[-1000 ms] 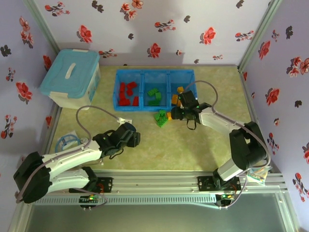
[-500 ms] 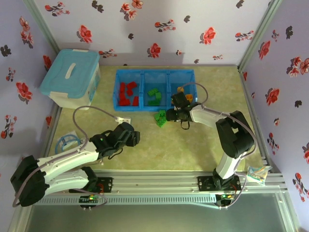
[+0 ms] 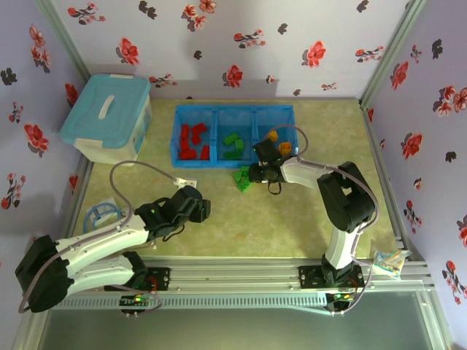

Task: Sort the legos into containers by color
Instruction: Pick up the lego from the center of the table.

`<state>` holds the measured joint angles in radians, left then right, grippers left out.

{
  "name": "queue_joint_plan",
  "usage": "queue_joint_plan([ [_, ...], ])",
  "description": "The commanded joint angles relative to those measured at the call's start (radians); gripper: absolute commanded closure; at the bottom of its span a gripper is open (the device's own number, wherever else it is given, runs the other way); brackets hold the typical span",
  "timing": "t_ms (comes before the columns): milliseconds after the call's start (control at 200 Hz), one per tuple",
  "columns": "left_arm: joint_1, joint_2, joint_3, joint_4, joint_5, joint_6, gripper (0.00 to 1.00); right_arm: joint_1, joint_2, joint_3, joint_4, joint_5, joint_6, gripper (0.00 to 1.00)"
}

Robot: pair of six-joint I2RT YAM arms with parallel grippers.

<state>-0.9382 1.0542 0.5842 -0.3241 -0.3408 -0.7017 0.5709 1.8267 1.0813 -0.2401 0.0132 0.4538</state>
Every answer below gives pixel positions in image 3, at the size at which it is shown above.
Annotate red long lego brick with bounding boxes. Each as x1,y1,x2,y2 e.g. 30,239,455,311
178,140,198,160

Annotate blue plastic sorting bin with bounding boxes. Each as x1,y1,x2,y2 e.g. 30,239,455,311
252,104,302,169
213,105,258,169
171,104,219,169

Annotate circuit board with green light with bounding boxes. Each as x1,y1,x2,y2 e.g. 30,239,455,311
119,293,153,308
327,290,358,311

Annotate storage box with blue lid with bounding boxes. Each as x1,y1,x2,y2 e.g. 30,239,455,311
59,73,153,167

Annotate clear bag of colourful items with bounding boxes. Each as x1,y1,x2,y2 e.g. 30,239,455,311
371,249,412,281

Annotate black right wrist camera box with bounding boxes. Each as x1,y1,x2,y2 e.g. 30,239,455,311
252,139,282,164

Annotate grey right arm cable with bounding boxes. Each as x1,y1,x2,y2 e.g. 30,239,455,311
269,123,380,316

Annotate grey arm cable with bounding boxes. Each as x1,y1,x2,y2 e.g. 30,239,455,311
17,160,180,315
269,123,380,316

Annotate grey left arm cable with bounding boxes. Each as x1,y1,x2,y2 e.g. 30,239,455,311
17,160,180,315

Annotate clear bag with blue ring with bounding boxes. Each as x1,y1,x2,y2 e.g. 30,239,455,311
85,198,127,234

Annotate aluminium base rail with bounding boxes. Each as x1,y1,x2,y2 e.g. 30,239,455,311
138,254,428,292

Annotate slotted grey cable duct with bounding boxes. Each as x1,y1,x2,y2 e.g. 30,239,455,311
60,293,329,311

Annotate aluminium side rail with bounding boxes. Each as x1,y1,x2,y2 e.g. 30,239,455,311
60,160,96,256
360,104,415,262

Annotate aluminium frame corner post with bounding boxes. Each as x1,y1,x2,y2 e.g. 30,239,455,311
359,0,428,110
34,0,94,83

